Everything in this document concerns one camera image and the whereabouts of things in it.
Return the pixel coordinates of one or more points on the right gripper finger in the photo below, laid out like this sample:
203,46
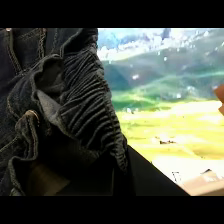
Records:
150,181

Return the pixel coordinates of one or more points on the dark blue jeans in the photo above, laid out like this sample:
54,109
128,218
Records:
60,110

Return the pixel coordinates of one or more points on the red garment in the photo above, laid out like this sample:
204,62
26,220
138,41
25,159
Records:
220,96

